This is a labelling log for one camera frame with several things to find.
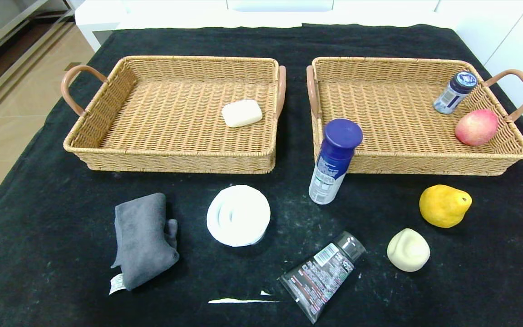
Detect blue cap spray can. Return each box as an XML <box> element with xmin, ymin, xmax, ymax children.
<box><xmin>308</xmin><ymin>119</ymin><xmax>364</xmax><ymax>205</ymax></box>

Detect pale cream bun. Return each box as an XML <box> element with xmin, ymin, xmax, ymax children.
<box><xmin>387</xmin><ymin>228</ymin><xmax>431</xmax><ymax>273</ymax></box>

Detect yellow pear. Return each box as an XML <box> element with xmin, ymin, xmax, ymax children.
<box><xmin>419</xmin><ymin>184</ymin><xmax>473</xmax><ymax>228</ymax></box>

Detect wicker basket holding soap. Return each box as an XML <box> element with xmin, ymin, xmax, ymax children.
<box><xmin>60</xmin><ymin>55</ymin><xmax>287</xmax><ymax>174</ymax></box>

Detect wicker basket holding apple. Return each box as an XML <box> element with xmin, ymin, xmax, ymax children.
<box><xmin>306</xmin><ymin>56</ymin><xmax>523</xmax><ymax>176</ymax></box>

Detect white soap bar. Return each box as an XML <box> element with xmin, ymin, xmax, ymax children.
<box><xmin>222</xmin><ymin>99</ymin><xmax>263</xmax><ymax>128</ymax></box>

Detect white tape roll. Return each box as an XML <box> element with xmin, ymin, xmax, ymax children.
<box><xmin>206</xmin><ymin>184</ymin><xmax>271</xmax><ymax>248</ymax></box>

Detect black table cloth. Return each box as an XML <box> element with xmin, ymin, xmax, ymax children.
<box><xmin>0</xmin><ymin>23</ymin><xmax>523</xmax><ymax>327</ymax></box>

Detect black squeeze tube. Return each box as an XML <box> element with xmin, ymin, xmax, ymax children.
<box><xmin>279</xmin><ymin>231</ymin><xmax>366</xmax><ymax>324</ymax></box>

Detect white paper strip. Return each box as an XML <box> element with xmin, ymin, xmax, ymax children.
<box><xmin>208</xmin><ymin>291</ymin><xmax>280</xmax><ymax>304</ymax></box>

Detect grey folded cloth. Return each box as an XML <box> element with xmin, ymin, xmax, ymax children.
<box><xmin>109</xmin><ymin>193</ymin><xmax>180</xmax><ymax>296</ymax></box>

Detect small dark cap bottle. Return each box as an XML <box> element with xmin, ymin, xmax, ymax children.
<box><xmin>433</xmin><ymin>71</ymin><xmax>478</xmax><ymax>114</ymax></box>

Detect red apple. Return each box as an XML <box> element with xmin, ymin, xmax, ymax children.
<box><xmin>455</xmin><ymin>109</ymin><xmax>499</xmax><ymax>147</ymax></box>

